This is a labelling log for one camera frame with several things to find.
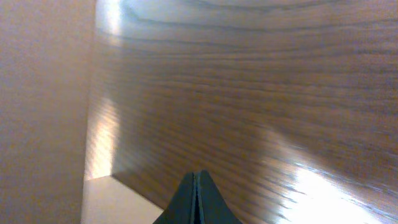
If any cardboard box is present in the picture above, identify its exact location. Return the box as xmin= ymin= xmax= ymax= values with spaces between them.
xmin=1 ymin=1 xmax=161 ymax=223

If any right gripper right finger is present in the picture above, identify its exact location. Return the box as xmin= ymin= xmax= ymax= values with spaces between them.
xmin=196 ymin=170 xmax=242 ymax=224

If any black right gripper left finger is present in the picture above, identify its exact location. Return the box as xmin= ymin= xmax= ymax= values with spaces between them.
xmin=153 ymin=172 xmax=196 ymax=224

